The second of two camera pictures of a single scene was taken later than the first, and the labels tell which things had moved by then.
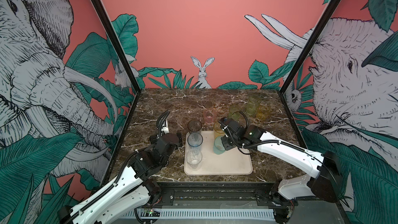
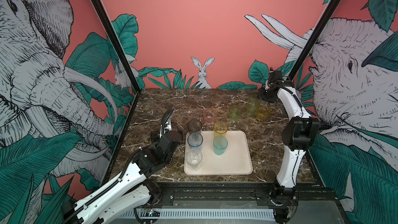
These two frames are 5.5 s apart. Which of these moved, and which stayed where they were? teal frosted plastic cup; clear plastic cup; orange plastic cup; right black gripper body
Moved: right black gripper body
Stayed: teal frosted plastic cup; clear plastic cup; orange plastic cup
